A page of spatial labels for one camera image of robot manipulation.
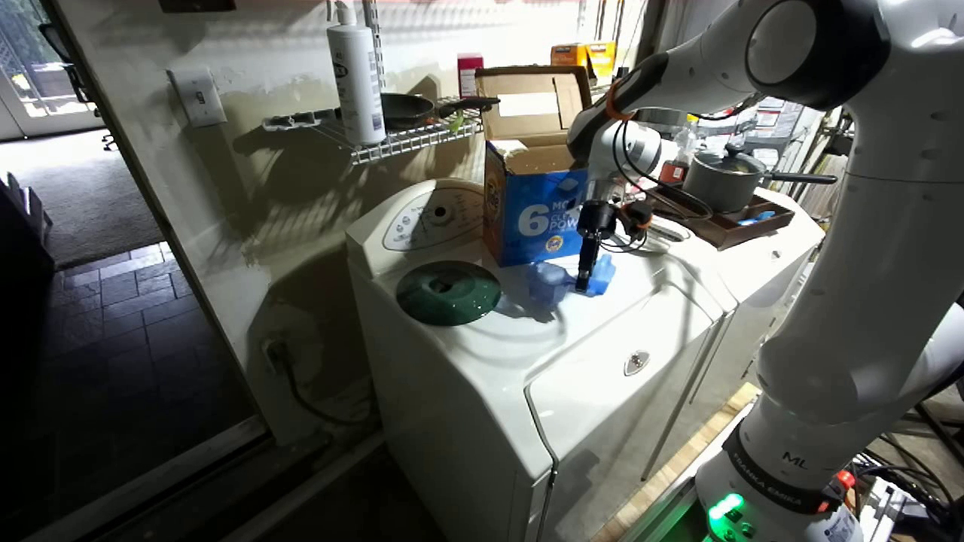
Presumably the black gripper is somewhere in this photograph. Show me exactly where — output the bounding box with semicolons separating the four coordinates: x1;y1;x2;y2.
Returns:
571;192;630;298

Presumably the green robot base block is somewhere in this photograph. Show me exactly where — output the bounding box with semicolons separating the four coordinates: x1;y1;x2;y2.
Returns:
702;489;759;542

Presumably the blue plastic scoop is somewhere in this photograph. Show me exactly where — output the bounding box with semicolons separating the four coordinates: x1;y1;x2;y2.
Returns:
581;254;617;302

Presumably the blue detergent cardboard box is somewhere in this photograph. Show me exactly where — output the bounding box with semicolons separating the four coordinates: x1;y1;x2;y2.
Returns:
474;63;595;272

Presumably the dark wooden tray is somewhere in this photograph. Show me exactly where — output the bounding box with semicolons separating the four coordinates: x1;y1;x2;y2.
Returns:
644;184;799;254

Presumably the grey cooking pot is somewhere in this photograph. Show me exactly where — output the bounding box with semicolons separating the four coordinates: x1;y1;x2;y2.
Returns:
681;138;839;221

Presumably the white dryer machine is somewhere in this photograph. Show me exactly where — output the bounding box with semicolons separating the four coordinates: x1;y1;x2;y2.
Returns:
642;184;827;485

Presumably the yellow box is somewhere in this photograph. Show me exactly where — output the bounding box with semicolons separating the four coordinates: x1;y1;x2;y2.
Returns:
548;39;617;89

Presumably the wooden platform board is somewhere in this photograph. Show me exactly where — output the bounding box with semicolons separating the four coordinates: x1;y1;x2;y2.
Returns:
591;380;762;542

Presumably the brown cardboard box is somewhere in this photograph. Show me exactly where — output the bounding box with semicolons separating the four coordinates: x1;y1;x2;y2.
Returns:
258;105;487;170

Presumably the pink box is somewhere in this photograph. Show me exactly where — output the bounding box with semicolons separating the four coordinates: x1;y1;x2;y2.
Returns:
456;53;487;101

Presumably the black frying pan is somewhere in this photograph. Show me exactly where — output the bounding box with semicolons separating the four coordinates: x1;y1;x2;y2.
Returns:
377;89;504;136

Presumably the tall white bottle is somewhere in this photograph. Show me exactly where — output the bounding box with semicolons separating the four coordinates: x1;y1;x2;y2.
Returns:
321;0;392;150

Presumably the orange cable strap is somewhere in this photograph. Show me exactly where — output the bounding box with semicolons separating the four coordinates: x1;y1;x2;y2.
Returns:
599;80;632;127

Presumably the black power cord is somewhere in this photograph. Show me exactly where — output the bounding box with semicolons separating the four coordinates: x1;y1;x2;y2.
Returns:
263;334;381;433

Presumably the white light switch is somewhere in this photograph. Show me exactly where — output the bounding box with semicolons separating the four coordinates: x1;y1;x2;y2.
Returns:
166;65;229;131

